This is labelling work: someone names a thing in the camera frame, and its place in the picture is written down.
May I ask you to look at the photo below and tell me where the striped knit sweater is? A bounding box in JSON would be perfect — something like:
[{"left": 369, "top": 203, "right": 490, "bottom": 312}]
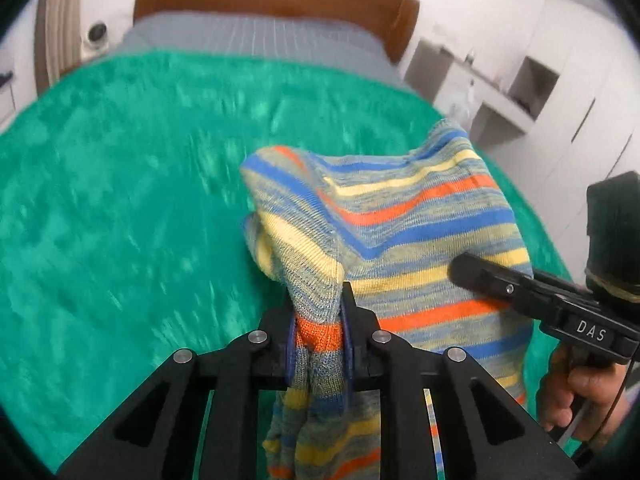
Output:
[{"left": 241, "top": 120, "right": 533, "bottom": 479}]

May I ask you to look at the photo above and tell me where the green floral bedspread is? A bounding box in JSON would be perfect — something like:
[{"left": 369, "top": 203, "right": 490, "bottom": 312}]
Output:
[{"left": 1, "top": 52, "right": 565, "bottom": 468}]

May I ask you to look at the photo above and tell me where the grey checked bed sheet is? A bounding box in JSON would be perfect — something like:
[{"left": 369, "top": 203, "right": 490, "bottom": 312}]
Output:
[{"left": 114, "top": 11, "right": 410, "bottom": 91}]

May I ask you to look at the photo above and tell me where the beige curtain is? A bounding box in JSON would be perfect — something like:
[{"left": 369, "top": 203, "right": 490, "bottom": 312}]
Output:
[{"left": 34, "top": 0, "right": 81, "bottom": 96}]

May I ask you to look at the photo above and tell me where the white round fan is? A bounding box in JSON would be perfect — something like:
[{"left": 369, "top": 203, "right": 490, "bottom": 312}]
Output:
[{"left": 84, "top": 21, "right": 108, "bottom": 52}]

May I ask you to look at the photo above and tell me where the white desk shelf unit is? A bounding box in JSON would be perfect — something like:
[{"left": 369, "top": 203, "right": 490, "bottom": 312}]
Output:
[{"left": 405, "top": 40, "right": 560, "bottom": 151}]

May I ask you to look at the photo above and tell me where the person's right hand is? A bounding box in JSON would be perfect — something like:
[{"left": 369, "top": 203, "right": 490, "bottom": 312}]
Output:
[{"left": 536, "top": 344, "right": 630, "bottom": 450}]

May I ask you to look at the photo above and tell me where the white plastic bag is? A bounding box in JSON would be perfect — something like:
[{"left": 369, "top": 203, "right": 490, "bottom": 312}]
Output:
[{"left": 460, "top": 79, "right": 482, "bottom": 125}]

